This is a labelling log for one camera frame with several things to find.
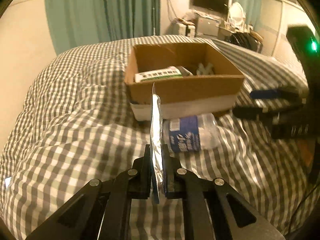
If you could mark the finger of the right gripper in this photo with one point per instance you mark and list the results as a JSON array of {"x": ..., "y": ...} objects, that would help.
[
  {"x": 287, "y": 93},
  {"x": 261, "y": 113}
]

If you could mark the large green curtain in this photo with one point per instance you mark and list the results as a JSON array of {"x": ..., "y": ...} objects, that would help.
[{"x": 74, "y": 23}]

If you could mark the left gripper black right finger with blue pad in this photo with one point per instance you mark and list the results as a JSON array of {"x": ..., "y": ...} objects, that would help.
[{"x": 212, "y": 209}]

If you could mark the black wall television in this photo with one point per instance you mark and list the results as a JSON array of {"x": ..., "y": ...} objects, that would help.
[{"x": 220, "y": 6}]

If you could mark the clear water bottle blue label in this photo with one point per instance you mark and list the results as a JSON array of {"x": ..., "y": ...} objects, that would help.
[{"x": 191, "y": 133}]

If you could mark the white oval vanity mirror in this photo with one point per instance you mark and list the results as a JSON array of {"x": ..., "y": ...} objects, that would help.
[{"x": 236, "y": 14}]

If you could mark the white suitcase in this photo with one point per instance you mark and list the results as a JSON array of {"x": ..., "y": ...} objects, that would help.
[{"x": 182, "y": 29}]

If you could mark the green 999 medicine box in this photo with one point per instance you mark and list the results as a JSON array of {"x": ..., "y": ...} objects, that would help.
[{"x": 165, "y": 73}]

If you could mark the white louvered wardrobe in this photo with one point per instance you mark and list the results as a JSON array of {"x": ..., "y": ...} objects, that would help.
[{"x": 275, "y": 18}]

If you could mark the black backpack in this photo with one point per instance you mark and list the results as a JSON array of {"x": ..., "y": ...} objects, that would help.
[{"x": 245, "y": 40}]

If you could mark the silver mini fridge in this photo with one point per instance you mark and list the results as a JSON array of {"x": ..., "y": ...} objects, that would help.
[{"x": 206, "y": 27}]

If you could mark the grey checkered bed duvet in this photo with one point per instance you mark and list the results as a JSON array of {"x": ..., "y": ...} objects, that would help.
[{"x": 77, "y": 124}]

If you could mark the round metal tin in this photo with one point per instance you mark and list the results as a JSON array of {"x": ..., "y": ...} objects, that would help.
[{"x": 184, "y": 71}]

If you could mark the open cardboard box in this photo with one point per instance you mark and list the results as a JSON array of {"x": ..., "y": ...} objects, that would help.
[{"x": 187, "y": 95}]

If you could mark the silver foil blister pack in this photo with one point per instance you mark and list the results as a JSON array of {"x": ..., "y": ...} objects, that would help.
[{"x": 156, "y": 145}]

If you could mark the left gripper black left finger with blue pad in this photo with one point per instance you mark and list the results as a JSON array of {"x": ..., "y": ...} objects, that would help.
[{"x": 100, "y": 209}]

